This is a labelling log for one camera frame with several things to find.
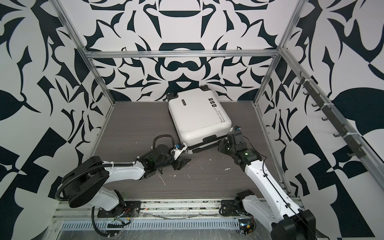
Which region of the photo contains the black corrugated cable hose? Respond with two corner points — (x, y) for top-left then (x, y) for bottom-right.
(90, 205), (133, 238)

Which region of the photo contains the white suitcase black lining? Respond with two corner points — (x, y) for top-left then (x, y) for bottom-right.
(167, 85), (233, 154)

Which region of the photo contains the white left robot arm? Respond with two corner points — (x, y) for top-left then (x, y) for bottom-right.
(55, 142), (190, 216)

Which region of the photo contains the small green circuit board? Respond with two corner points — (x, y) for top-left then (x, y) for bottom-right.
(239, 218), (256, 235)

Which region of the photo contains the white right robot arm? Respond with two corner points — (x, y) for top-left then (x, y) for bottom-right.
(218, 130), (317, 240)

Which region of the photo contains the black wall hook rack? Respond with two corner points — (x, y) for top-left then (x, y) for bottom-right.
(296, 72), (367, 159)

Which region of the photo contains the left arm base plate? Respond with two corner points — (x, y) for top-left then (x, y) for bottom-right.
(97, 201), (142, 218)

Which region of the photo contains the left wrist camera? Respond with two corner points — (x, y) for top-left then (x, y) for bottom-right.
(172, 142), (188, 161)

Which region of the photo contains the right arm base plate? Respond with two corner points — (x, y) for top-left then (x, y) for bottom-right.
(219, 198), (248, 217)

